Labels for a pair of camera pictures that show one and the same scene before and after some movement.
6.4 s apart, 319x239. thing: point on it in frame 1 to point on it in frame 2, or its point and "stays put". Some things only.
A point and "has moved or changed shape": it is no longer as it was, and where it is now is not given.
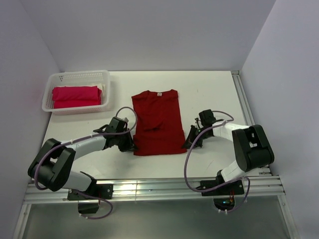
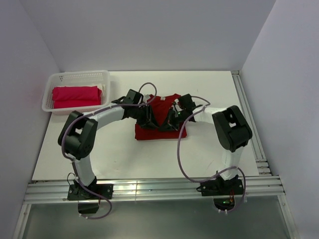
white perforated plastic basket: [76, 78] stays put
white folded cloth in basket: [102, 87] stays put
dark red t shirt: [158, 130] has moved or changed shape
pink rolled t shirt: [64, 96] stays put
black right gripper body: [194, 134] to [175, 118]
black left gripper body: [123, 142] to [142, 114]
